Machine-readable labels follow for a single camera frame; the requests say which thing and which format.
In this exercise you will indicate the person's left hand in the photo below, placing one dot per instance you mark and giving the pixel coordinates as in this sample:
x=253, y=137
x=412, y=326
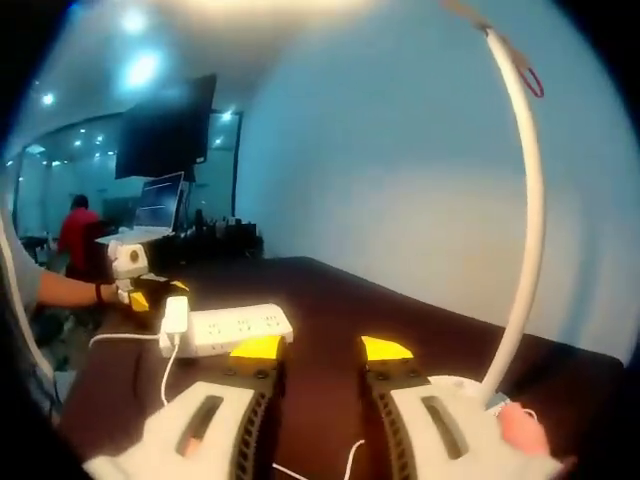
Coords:
x=114, y=295

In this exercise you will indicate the dark cluttered counter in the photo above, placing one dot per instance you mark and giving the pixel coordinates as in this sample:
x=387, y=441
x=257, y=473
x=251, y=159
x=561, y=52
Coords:
x=225, y=240

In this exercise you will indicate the white desk lamp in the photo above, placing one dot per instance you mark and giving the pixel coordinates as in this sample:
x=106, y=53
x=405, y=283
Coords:
x=537, y=200

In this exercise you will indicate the black wall monitor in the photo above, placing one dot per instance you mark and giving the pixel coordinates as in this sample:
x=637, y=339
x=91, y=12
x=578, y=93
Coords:
x=165, y=125

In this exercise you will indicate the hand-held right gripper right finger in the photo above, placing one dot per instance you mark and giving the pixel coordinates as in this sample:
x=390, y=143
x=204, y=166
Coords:
x=440, y=430

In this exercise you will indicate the black wristwatch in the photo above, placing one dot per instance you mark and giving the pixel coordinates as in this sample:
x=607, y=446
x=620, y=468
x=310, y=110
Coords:
x=99, y=293

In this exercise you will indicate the silver laptop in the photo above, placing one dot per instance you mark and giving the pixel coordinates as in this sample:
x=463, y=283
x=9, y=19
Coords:
x=157, y=205

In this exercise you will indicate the black monitor stand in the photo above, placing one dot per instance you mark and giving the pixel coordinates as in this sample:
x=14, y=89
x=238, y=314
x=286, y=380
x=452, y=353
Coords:
x=236, y=165

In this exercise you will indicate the white lamp plug adapter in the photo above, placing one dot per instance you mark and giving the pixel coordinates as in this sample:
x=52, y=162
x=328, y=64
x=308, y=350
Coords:
x=175, y=320

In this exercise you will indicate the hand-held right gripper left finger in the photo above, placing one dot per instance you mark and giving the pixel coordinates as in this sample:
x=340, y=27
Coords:
x=210, y=430

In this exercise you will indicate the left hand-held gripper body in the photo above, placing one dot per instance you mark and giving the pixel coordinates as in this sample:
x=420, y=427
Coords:
x=131, y=257

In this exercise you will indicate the person's right hand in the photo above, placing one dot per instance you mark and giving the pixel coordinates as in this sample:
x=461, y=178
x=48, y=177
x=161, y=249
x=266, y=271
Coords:
x=525, y=430

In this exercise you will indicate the white power strip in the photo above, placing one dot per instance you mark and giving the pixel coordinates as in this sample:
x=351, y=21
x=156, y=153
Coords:
x=240, y=330

